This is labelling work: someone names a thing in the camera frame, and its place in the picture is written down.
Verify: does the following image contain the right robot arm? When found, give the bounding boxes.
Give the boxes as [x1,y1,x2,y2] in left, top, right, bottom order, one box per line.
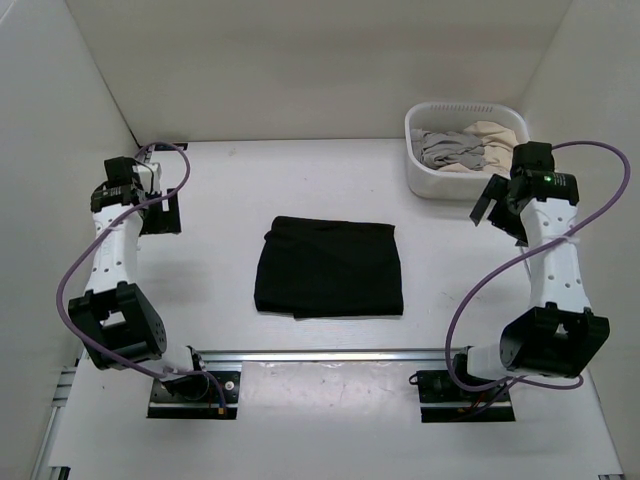
[445,142,610,400]

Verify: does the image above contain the beige garment in basket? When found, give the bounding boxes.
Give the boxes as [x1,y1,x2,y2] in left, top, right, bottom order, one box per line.
[440,121,519,177]

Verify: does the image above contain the grey garment in basket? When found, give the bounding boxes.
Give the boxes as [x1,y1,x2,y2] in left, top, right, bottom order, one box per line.
[410,129,485,170]

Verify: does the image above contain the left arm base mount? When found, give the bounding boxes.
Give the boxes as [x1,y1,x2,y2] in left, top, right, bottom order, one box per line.
[147,362,242,420]

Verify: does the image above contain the small dark label sticker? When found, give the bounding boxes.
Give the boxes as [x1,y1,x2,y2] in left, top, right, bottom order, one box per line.
[155,143,189,151]

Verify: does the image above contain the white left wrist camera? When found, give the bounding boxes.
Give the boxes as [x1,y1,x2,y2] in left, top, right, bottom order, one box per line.
[134,162,162,194]

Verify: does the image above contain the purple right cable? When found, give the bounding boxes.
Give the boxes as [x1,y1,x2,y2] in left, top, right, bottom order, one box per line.
[444,141,632,394]

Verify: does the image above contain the white plastic laundry basket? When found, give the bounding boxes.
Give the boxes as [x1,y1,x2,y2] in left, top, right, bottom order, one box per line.
[404,101,529,200]

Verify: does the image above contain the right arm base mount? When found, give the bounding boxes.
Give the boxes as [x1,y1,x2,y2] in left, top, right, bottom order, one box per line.
[408,370,516,424]

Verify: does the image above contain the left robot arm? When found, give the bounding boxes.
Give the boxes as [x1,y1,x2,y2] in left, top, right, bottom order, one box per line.
[67,157,210,400]

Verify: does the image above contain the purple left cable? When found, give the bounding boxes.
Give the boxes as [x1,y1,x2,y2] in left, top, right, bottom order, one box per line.
[55,141,229,416]

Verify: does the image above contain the purple cable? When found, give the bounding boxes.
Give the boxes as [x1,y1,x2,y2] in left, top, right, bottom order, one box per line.
[55,141,229,416]
[444,141,632,394]

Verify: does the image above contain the black trousers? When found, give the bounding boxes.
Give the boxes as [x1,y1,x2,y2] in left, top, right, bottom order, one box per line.
[254,216,404,319]

